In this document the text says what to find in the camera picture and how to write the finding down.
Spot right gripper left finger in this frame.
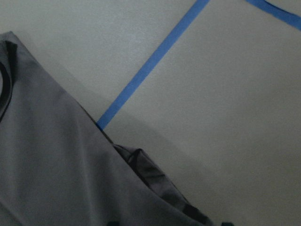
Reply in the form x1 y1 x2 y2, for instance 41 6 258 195
107 221 119 226

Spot dark brown t-shirt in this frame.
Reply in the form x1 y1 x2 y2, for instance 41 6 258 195
0 32 212 226

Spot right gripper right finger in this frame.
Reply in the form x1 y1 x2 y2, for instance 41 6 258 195
221 222 233 226

